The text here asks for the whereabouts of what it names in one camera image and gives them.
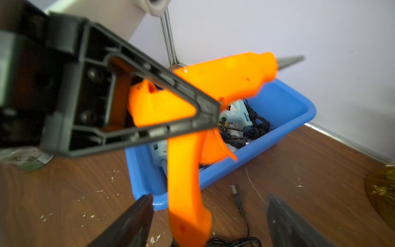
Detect blue plastic storage box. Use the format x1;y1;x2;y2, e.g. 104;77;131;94
125;79;316;211

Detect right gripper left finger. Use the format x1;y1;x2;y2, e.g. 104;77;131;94
88;194;154;247

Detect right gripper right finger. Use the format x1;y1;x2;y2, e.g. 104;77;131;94
266;193;334;247

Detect mint glue gun with stick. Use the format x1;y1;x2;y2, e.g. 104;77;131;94
149;140;168;177

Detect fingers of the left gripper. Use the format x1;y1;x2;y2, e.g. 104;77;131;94
43;18;220;157

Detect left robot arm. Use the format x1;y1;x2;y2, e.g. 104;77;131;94
1;1;220;157

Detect potted green plant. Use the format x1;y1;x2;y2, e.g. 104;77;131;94
364;162;395;229

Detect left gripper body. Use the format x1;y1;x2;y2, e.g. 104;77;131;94
1;1;83;157

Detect orange glue gun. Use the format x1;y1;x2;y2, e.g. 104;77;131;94
128;52;304;247

